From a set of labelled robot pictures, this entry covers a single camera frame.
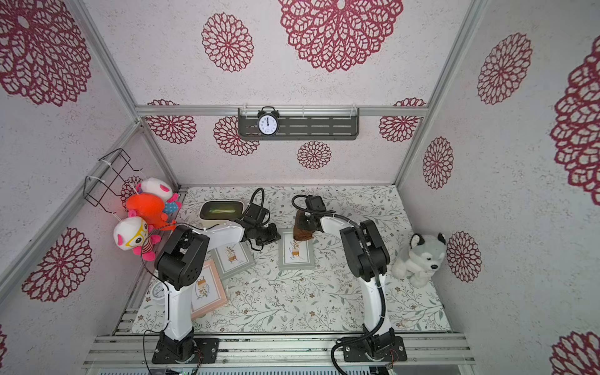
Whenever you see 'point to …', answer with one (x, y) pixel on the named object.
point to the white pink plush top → (153, 185)
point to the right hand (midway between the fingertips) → (298, 219)
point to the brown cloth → (301, 234)
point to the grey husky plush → (423, 258)
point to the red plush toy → (150, 207)
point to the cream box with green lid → (217, 213)
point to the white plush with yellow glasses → (134, 233)
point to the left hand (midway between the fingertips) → (281, 240)
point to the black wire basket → (96, 187)
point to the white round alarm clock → (158, 291)
